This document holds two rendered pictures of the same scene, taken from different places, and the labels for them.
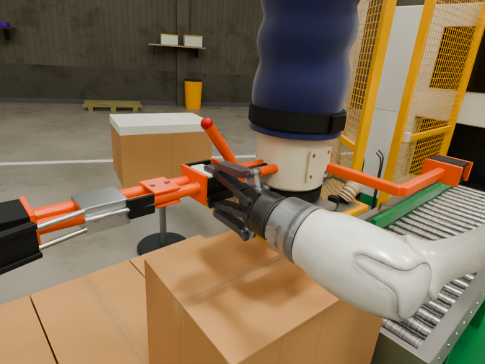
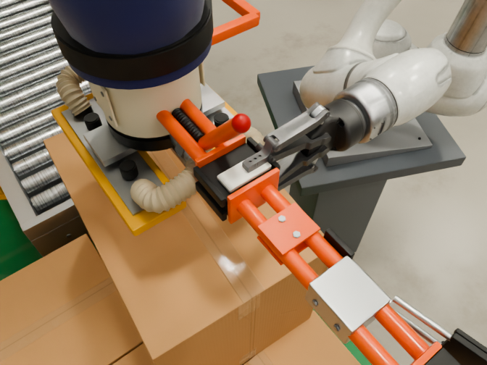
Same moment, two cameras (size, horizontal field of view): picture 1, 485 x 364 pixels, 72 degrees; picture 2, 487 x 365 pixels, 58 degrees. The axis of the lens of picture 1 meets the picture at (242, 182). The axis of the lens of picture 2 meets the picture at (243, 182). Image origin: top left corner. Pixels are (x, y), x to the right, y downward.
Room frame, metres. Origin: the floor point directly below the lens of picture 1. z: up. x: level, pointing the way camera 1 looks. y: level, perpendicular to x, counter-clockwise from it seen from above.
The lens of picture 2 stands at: (0.57, 0.43, 1.71)
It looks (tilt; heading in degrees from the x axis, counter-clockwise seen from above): 53 degrees down; 277
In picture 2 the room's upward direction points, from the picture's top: straight up
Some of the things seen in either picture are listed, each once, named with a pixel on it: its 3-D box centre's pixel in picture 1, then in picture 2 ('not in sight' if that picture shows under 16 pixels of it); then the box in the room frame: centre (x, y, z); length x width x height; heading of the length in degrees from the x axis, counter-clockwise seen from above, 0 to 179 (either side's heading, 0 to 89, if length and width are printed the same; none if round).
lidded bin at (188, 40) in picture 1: (192, 41); not in sight; (9.13, 1.53, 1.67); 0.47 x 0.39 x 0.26; 110
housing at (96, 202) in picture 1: (100, 209); (346, 298); (0.47, 0.22, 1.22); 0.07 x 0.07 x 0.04; 43
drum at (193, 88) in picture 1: (193, 94); not in sight; (9.07, 1.48, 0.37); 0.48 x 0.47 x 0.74; 110
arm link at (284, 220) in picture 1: (294, 228); (361, 112); (0.44, -0.08, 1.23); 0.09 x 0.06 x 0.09; 133
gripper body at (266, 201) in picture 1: (260, 210); (327, 132); (0.50, -0.03, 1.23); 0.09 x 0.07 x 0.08; 43
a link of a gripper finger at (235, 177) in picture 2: (206, 171); (244, 171); (0.61, 0.07, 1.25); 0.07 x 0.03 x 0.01; 43
